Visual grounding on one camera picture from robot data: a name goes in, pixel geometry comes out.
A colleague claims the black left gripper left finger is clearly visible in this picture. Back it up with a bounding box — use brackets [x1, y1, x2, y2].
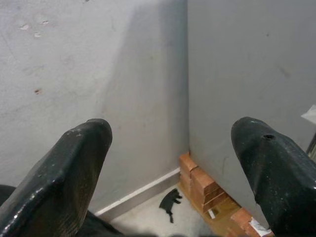
[0, 118, 113, 237]

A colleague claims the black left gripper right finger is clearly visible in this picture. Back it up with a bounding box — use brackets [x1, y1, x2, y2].
[231, 117, 316, 237]

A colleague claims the grey mini fridge body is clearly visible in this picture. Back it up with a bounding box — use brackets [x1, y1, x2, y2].
[187, 0, 316, 229]

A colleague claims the red clay brick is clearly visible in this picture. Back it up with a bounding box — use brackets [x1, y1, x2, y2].
[178, 151, 199, 197]
[230, 206, 262, 237]
[189, 167, 230, 213]

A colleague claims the flat brown cardboard sheet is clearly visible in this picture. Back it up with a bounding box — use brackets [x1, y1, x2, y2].
[179, 182, 275, 237]

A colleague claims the black flat scrap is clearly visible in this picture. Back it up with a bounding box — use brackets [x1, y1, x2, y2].
[158, 188, 184, 224]

